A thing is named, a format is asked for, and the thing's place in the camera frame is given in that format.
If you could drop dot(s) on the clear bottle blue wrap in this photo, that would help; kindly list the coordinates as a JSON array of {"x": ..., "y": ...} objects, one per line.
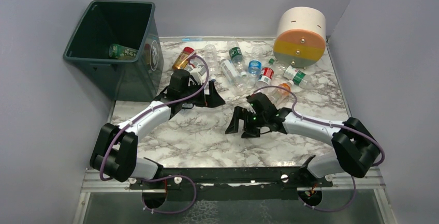
[{"x": 254, "y": 66}]

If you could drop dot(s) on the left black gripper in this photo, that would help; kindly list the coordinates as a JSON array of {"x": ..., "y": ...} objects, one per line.
[{"x": 203, "y": 97}]

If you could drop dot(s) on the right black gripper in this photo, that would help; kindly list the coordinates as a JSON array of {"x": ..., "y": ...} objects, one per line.
[{"x": 247, "y": 122}]

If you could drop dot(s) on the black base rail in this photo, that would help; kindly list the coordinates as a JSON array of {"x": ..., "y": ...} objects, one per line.
[{"x": 224, "y": 184}]

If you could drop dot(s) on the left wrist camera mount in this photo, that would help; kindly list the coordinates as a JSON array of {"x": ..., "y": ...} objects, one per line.
[{"x": 199, "y": 74}]

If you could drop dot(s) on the clear bottle green white label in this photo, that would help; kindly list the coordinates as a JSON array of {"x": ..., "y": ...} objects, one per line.
[{"x": 298, "y": 77}]

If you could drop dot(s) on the white cylinder with coloured face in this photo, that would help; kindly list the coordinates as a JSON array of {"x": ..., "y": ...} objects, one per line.
[{"x": 301, "y": 37}]

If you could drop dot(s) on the orange juice bottle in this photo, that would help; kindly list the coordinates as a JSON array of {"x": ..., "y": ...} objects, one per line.
[{"x": 280, "y": 93}]

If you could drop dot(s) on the clear bottle grey blue label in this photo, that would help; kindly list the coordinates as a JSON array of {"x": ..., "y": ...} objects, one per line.
[{"x": 197, "y": 65}]

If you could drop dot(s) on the green tea bottle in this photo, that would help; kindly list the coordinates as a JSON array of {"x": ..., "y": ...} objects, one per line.
[{"x": 117, "y": 51}]

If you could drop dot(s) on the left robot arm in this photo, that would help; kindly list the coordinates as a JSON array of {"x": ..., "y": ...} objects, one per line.
[{"x": 115, "y": 151}]

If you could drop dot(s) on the aluminium frame rail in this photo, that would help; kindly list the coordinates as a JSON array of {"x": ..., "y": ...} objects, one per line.
[{"x": 340, "y": 181}]

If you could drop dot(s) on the dark green plastic bin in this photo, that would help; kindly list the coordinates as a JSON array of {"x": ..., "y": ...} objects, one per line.
[{"x": 129, "y": 24}]

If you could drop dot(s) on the amber bottle red label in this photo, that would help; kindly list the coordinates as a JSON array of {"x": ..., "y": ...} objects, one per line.
[{"x": 181, "y": 61}]

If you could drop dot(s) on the clear bottle red cap right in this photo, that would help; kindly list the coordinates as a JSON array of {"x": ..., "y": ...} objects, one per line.
[{"x": 265, "y": 77}]

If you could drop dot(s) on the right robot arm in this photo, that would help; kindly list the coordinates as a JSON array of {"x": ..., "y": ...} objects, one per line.
[{"x": 355, "y": 149}]

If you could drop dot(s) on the clear unlabelled bottle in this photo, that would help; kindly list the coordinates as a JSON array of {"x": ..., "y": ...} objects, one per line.
[{"x": 210, "y": 56}]

